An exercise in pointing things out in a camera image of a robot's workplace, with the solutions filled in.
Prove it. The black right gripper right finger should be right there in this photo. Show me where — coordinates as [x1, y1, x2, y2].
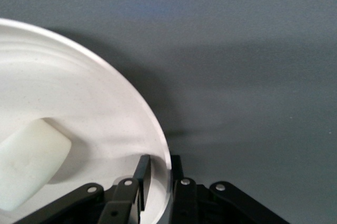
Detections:
[167, 154, 290, 224]

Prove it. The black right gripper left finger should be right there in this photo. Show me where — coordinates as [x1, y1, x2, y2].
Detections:
[21, 154, 151, 224]

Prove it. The white bun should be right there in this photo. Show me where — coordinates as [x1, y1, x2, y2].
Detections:
[0, 117, 73, 212]

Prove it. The round white plate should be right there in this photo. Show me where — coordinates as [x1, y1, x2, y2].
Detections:
[0, 18, 172, 224]

